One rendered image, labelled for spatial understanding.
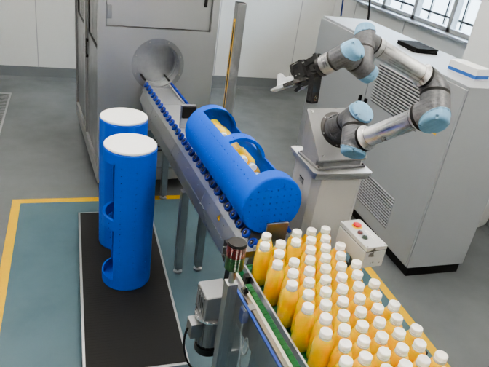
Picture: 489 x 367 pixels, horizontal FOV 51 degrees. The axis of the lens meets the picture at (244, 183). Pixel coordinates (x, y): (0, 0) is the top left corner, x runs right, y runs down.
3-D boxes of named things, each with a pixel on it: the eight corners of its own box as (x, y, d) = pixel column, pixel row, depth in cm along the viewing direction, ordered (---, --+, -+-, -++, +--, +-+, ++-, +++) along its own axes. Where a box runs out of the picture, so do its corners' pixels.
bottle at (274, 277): (279, 307, 192) (287, 271, 184) (262, 306, 191) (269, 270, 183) (277, 295, 198) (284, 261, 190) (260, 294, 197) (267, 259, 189)
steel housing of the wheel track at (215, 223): (173, 124, 412) (176, 83, 397) (292, 300, 239) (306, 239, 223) (137, 124, 401) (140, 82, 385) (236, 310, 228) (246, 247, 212)
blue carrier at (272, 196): (230, 148, 302) (234, 103, 288) (296, 230, 232) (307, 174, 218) (183, 151, 291) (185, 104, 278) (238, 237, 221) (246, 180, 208)
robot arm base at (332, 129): (348, 117, 257) (360, 109, 249) (351, 145, 253) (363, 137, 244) (322, 113, 252) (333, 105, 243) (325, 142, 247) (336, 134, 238)
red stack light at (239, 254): (241, 247, 169) (242, 237, 167) (248, 258, 163) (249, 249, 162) (223, 250, 166) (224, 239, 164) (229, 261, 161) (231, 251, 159)
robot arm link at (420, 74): (456, 70, 204) (369, 14, 182) (457, 95, 200) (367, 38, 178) (432, 82, 214) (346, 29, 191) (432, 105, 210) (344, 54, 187)
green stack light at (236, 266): (239, 260, 171) (241, 247, 169) (246, 271, 166) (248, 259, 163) (221, 262, 168) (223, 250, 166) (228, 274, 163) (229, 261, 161)
